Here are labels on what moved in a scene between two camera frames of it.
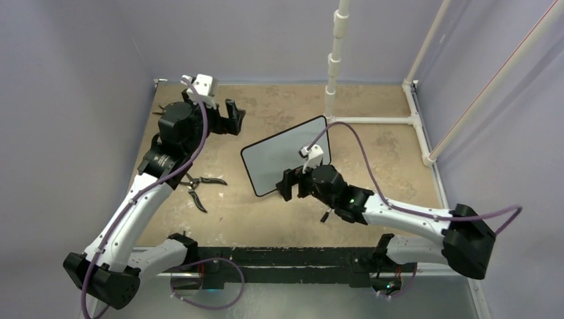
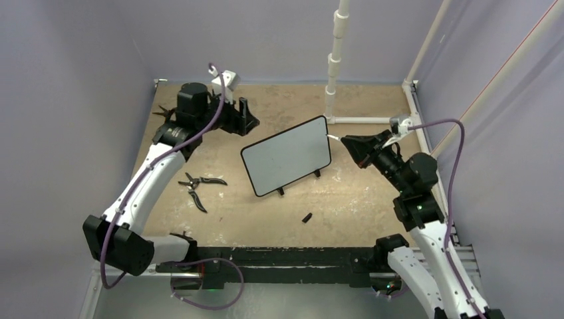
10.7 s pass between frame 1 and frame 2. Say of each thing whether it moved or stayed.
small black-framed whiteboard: stayed
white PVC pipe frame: stayed
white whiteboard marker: moved
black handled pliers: stayed
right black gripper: moved
